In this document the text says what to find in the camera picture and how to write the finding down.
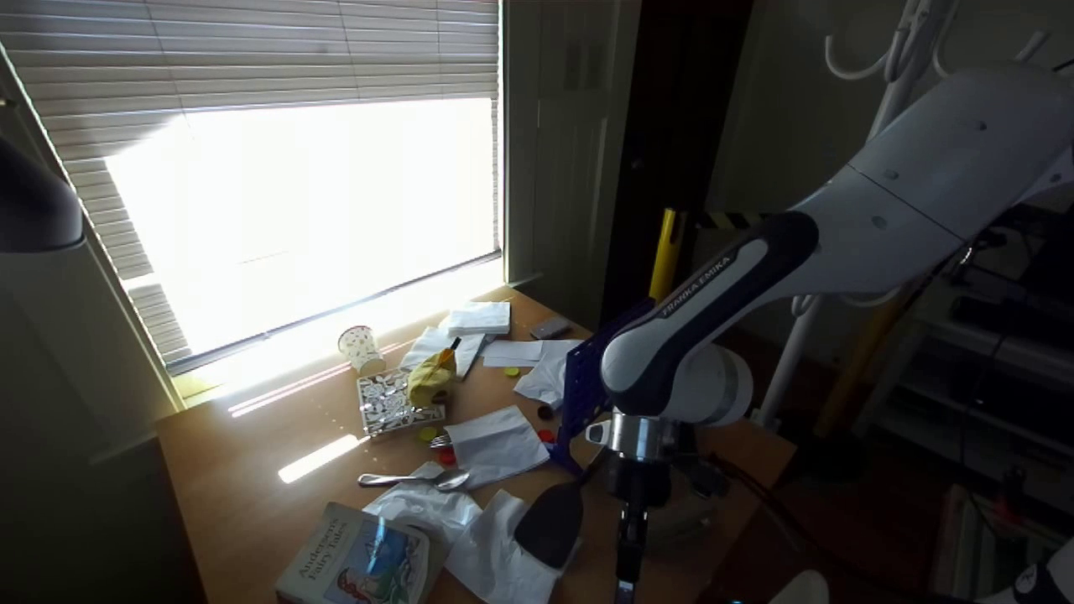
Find clear plastic cup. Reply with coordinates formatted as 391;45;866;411
337;321;386;377

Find white panelled door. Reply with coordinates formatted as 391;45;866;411
505;0;645;330

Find white booklet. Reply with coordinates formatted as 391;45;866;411
445;299;518;340

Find yellow pole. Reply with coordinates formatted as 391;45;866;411
645;203;687;318
813;299;903;443

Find dark equipment shelf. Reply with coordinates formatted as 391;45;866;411
869;221;1074;510

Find white window blind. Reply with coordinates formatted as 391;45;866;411
0;0;506;371

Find blue connect four board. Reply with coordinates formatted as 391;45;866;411
547;299;655;479

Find white rounded object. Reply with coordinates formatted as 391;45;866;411
976;532;1074;604
770;566;832;604

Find silver patterned packet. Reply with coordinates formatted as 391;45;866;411
353;369;449;438

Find black triangular object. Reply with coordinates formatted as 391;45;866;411
511;476;588;573

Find white envelope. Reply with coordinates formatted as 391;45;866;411
441;401;553;494

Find black desk lamp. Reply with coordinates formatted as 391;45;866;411
0;130;92;253

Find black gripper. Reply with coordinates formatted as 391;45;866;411
609;448;683;604

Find white paper sheet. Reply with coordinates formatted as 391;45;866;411
396;321;490;382
479;334;550;371
515;334;588;410

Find yellow banana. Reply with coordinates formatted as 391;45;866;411
403;334;466;410

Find metal spoon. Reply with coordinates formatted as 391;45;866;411
356;460;479;497

